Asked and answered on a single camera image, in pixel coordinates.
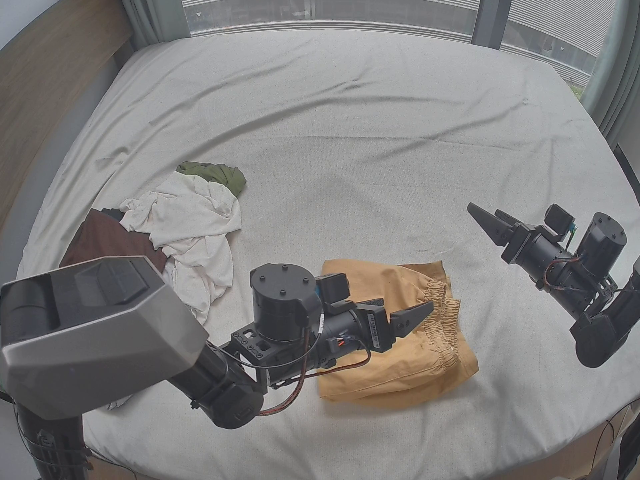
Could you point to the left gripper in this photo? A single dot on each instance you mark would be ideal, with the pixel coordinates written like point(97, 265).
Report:
point(345, 333)

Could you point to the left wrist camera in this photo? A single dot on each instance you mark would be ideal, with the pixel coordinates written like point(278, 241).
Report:
point(332, 285)

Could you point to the green garment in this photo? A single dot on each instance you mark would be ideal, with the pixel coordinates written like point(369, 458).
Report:
point(225, 175)

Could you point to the bed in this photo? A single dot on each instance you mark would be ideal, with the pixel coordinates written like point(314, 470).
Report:
point(350, 118)

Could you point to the brown garment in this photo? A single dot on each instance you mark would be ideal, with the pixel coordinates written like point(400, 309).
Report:
point(105, 240)

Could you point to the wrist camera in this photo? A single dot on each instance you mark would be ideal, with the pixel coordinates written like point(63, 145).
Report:
point(332, 285)
point(557, 218)

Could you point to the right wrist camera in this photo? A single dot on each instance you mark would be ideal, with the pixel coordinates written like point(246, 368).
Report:
point(557, 218)

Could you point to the white garment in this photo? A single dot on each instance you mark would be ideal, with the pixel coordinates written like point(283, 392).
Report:
point(195, 228)

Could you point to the tan shorts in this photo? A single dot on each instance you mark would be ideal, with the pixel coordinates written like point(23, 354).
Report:
point(425, 363)

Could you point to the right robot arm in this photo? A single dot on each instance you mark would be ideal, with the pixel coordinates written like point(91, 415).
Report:
point(602, 243)

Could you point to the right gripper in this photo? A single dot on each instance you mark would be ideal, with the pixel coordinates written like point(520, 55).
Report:
point(537, 255)

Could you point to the blue-green curtain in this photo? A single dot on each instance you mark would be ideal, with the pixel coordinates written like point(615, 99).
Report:
point(150, 3)
point(620, 68)

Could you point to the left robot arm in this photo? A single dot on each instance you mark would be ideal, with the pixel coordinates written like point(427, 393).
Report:
point(100, 328)

